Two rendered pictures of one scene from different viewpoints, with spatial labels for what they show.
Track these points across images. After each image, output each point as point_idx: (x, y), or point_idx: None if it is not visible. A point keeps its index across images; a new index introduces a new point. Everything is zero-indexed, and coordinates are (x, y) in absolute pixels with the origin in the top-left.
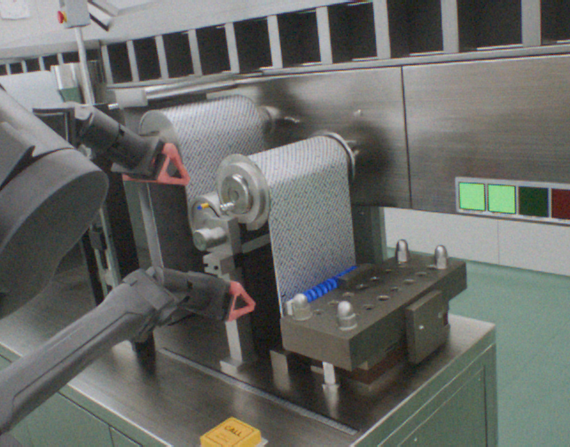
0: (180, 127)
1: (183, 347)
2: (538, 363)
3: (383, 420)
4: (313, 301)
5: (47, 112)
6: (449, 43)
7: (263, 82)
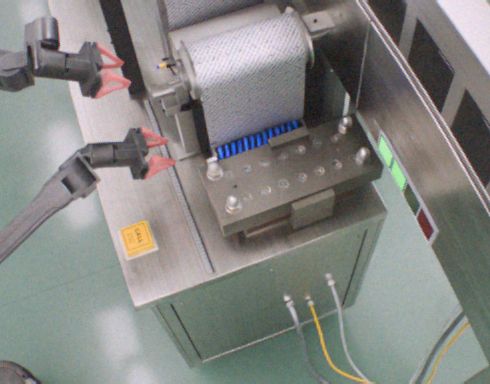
0: None
1: (162, 105)
2: None
3: (234, 270)
4: (236, 155)
5: (7, 70)
6: (403, 47)
7: None
